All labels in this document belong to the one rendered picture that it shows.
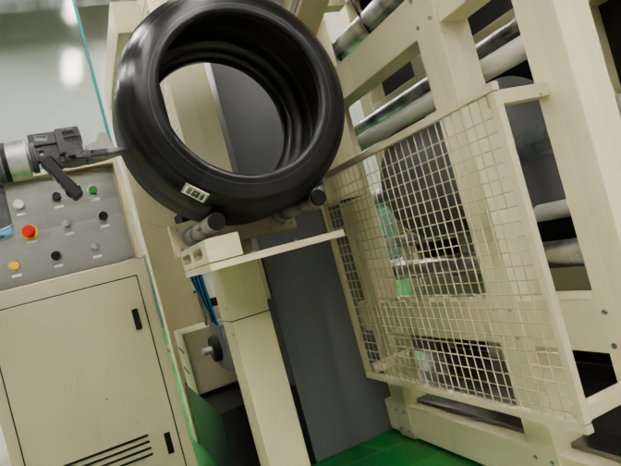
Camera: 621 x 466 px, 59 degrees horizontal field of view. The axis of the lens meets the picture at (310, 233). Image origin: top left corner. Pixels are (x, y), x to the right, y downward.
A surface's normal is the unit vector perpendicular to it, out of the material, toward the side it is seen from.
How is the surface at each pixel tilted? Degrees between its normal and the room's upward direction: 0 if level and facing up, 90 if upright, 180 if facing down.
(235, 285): 90
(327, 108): 94
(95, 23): 90
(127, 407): 90
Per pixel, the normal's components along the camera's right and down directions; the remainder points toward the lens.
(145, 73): 0.19, -0.13
